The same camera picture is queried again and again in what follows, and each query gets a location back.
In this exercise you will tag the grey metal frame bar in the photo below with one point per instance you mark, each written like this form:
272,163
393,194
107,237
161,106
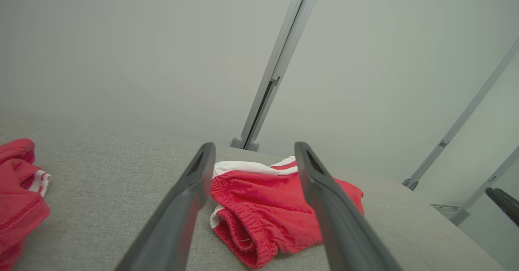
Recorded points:
466,115
482,190

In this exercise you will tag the red white basketball jersey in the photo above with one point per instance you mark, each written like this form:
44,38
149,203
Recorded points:
16,206

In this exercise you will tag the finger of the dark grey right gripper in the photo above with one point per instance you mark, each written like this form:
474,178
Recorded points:
507,206

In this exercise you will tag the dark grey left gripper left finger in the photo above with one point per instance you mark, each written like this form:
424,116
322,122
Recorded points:
174,218

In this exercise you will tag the grey partition post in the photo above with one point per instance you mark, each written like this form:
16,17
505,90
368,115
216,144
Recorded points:
275,56
290,52

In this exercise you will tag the red shorts with elastic waistband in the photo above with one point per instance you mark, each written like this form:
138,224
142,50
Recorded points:
263,210

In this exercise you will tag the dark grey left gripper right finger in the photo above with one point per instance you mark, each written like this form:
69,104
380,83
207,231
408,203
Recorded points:
340,226

